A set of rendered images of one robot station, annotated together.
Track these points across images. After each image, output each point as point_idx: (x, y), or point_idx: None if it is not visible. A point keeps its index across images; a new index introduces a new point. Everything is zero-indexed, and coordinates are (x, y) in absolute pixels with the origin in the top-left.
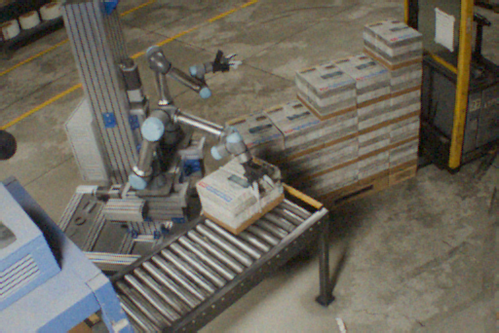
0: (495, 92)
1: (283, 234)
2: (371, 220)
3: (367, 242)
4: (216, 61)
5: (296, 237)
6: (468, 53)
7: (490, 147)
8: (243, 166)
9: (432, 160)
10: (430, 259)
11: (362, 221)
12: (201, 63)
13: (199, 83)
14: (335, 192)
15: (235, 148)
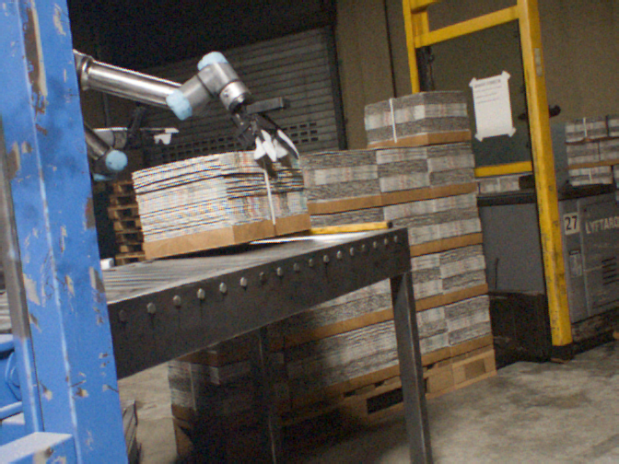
0: (598, 206)
1: (333, 241)
2: (450, 420)
3: (463, 440)
4: (134, 124)
5: (365, 237)
6: (544, 112)
7: (613, 320)
8: (234, 116)
9: (517, 347)
10: (612, 434)
11: (432, 423)
12: None
13: (105, 141)
14: (366, 380)
15: (219, 74)
